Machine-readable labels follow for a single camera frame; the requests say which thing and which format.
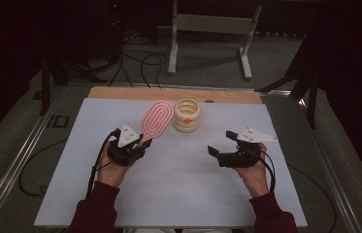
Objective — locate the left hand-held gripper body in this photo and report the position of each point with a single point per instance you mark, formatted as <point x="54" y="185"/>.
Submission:
<point x="123" y="152"/>

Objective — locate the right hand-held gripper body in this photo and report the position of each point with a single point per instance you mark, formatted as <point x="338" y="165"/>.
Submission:
<point x="243" y="158"/>

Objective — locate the pink hairbrush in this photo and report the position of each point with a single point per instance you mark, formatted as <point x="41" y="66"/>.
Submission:
<point x="157" y="118"/>

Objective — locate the cream ribbed holder cup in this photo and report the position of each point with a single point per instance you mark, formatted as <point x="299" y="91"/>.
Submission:
<point x="186" y="124"/>

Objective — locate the person's left hand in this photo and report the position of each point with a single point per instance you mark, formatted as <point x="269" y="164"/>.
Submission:
<point x="112" y="173"/>

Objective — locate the person's right hand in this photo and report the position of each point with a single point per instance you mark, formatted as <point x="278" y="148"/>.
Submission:
<point x="256" y="179"/>

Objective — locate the pale grey table mat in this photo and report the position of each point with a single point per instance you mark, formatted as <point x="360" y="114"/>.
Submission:
<point x="181" y="194"/>

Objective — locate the black tripod stand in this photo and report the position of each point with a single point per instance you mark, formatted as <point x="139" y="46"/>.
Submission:
<point x="308" y="81"/>
<point x="55" y="69"/>

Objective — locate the grey metal stand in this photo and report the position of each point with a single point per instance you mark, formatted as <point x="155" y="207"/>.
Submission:
<point x="212" y="24"/>

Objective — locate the dark equipment with red light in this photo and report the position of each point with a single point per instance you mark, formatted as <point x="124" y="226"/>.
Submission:
<point x="104" y="29"/>

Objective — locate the black floor bracket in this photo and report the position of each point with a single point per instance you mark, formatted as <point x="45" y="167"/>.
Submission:
<point x="58" y="121"/>

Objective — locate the metal floor rail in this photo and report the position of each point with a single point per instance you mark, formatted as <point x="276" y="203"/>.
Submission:
<point x="330" y="181"/>
<point x="16" y="161"/>

